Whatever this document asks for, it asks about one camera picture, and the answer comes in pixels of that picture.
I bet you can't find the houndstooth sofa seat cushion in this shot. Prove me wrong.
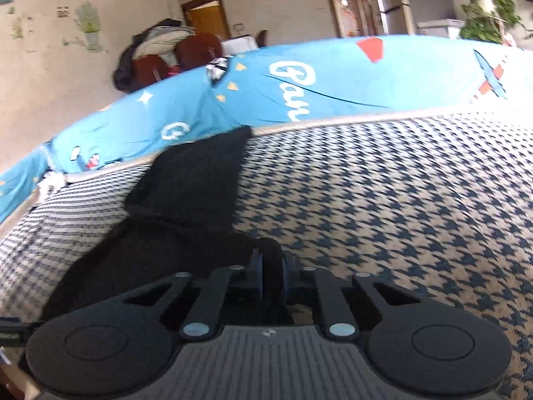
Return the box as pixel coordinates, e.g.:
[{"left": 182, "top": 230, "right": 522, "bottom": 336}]
[{"left": 0, "top": 106, "right": 533, "bottom": 400}]

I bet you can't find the leafy potted plant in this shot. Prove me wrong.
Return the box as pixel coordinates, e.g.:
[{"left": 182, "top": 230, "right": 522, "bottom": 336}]
[{"left": 456, "top": 0, "right": 527, "bottom": 45}]

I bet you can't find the wooden door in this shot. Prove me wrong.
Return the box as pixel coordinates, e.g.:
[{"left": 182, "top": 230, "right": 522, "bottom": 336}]
[{"left": 181, "top": 0, "right": 232, "bottom": 43}]

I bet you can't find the brown wooden chair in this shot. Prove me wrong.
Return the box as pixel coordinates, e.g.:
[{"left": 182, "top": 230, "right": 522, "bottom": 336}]
[
  {"left": 174, "top": 33, "right": 224, "bottom": 72},
  {"left": 132, "top": 55, "right": 172, "bottom": 92}
]

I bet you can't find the stainless steel refrigerator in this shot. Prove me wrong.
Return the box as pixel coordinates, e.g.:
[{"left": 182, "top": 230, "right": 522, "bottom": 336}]
[{"left": 368, "top": 0, "right": 457, "bottom": 36}]

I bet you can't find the black t-shirt with red print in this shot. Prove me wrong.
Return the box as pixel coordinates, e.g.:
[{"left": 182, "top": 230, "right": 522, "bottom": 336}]
[{"left": 42, "top": 126, "right": 293, "bottom": 326}]

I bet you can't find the pile of clothes on chair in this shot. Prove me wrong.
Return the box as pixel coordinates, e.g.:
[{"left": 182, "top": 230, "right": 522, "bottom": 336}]
[{"left": 114, "top": 18, "right": 197, "bottom": 92}]

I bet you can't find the blue printed sofa cover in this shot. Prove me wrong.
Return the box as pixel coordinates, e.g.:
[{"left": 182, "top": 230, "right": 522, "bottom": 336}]
[{"left": 0, "top": 34, "right": 533, "bottom": 223}]

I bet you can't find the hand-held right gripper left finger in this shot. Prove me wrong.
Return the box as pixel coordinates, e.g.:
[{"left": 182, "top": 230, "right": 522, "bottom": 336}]
[{"left": 121, "top": 248, "right": 266, "bottom": 339}]

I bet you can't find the white chest freezer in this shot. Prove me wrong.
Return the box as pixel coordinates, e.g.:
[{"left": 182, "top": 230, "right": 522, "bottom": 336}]
[{"left": 416, "top": 18, "right": 465, "bottom": 41}]

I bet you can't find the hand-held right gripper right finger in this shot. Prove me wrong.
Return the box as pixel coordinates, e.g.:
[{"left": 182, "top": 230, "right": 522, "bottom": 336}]
[{"left": 281, "top": 249, "right": 417, "bottom": 339}]

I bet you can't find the white cloth bundle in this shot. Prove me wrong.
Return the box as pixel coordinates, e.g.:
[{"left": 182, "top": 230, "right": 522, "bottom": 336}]
[{"left": 38, "top": 170, "right": 69, "bottom": 195}]

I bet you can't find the wooden door frame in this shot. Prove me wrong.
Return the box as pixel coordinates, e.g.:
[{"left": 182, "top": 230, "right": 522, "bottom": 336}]
[{"left": 320, "top": 0, "right": 380, "bottom": 38}]

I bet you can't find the table with white cloth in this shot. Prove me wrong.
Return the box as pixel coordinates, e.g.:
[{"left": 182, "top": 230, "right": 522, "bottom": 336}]
[{"left": 221, "top": 34, "right": 261, "bottom": 56}]

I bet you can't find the flowerpot wall sticker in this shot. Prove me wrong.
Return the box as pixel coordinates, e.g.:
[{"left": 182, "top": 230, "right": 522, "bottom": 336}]
[{"left": 62, "top": 2, "right": 105, "bottom": 53}]

